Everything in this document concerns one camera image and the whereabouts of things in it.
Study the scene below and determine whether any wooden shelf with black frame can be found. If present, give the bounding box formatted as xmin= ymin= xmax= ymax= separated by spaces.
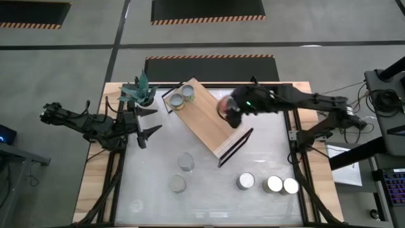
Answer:
xmin=161 ymin=77 xmax=254 ymax=168

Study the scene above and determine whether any black diagonal support bar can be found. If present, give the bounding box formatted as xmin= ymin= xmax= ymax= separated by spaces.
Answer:
xmin=328 ymin=136 xmax=389 ymax=171

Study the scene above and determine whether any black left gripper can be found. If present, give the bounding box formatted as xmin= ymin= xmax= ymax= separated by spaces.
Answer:
xmin=123 ymin=107 xmax=163 ymax=149

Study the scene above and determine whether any tin can with yellowish label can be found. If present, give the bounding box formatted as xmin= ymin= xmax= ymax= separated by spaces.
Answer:
xmin=262 ymin=175 xmax=284 ymax=194

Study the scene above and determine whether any black hazard-striped floor mat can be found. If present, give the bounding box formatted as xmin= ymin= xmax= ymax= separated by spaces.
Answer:
xmin=144 ymin=54 xmax=280 ymax=82
xmin=151 ymin=0 xmax=266 ymax=25
xmin=0 ymin=1 xmax=71 ymax=30

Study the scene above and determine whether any black cable bundle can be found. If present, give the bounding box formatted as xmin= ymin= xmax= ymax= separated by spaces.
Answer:
xmin=290 ymin=151 xmax=346 ymax=226
xmin=74 ymin=148 xmax=126 ymax=226

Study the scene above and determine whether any apple label tin can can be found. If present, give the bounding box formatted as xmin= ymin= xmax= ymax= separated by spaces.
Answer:
xmin=280 ymin=177 xmax=300 ymax=196

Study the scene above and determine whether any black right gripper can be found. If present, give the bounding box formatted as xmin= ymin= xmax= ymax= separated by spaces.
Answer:
xmin=225 ymin=85 xmax=265 ymax=129

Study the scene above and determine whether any black aluminium table frame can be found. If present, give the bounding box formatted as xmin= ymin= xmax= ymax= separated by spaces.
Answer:
xmin=96 ymin=82 xmax=322 ymax=227

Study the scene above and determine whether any peas label tin can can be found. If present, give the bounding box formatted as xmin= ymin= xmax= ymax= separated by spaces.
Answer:
xmin=177 ymin=152 xmax=195 ymax=172
xmin=235 ymin=172 xmax=256 ymax=191

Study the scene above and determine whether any berries label tin can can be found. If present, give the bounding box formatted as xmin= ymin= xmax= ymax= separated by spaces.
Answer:
xmin=168 ymin=174 xmax=187 ymax=194

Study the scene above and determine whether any backlit computer keyboard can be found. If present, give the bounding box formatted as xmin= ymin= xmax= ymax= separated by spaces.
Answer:
xmin=381 ymin=167 xmax=405 ymax=206

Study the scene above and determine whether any yellow and green tin can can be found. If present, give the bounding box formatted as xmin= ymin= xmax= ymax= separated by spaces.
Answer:
xmin=169 ymin=93 xmax=185 ymax=111

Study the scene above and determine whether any black box with blue light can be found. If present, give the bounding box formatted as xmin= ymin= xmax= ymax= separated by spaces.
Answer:
xmin=0 ymin=123 xmax=17 ymax=146

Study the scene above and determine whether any coiled black cable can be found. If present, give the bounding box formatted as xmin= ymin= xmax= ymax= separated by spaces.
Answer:
xmin=366 ymin=88 xmax=404 ymax=115

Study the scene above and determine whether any black stand pole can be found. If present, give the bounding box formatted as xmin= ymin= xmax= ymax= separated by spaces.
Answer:
xmin=378 ymin=56 xmax=405 ymax=82

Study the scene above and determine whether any artificial plant in white pot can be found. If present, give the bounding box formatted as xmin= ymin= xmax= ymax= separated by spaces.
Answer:
xmin=118 ymin=69 xmax=161 ymax=115

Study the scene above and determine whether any grey equipment cart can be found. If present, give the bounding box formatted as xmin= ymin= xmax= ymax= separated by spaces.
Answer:
xmin=363 ymin=68 xmax=405 ymax=158

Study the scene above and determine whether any grey side table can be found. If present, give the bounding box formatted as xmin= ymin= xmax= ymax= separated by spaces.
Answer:
xmin=0 ymin=142 xmax=51 ymax=228

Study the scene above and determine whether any tin can with orange label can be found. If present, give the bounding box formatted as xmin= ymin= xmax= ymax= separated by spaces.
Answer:
xmin=216 ymin=96 xmax=237 ymax=120

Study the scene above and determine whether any white paper sheet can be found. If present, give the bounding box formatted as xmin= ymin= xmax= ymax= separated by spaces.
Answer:
xmin=327 ymin=145 xmax=363 ymax=187

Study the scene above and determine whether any tin can with green label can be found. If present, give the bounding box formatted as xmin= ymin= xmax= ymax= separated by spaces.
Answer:
xmin=180 ymin=84 xmax=196 ymax=102

